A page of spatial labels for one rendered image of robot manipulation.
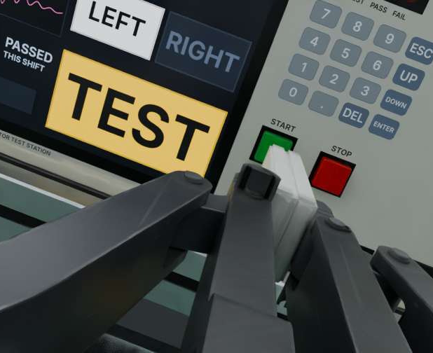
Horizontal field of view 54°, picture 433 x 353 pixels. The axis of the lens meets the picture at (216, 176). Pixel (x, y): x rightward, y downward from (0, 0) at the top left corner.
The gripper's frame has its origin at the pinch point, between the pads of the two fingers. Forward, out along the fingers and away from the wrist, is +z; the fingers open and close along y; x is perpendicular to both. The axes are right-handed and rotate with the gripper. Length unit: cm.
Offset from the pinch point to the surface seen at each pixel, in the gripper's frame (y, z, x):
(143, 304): -5.0, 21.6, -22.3
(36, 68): -15.2, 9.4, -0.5
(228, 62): -4.3, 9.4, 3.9
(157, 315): -3.2, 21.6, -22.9
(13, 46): -16.9, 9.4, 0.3
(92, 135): -10.8, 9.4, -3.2
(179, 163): -5.1, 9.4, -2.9
